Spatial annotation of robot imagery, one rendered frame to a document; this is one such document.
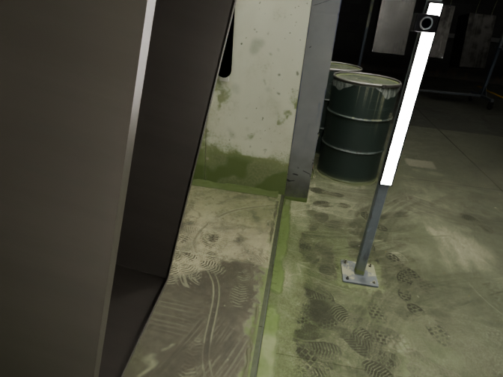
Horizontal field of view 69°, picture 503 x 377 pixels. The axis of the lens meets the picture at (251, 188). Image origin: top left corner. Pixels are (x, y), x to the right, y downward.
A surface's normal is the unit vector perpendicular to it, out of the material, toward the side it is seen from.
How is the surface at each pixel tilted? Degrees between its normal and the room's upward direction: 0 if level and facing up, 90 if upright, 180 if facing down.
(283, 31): 90
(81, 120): 90
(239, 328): 0
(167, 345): 0
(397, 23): 81
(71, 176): 90
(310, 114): 90
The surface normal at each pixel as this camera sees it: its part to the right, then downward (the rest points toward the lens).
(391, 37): -0.13, 0.29
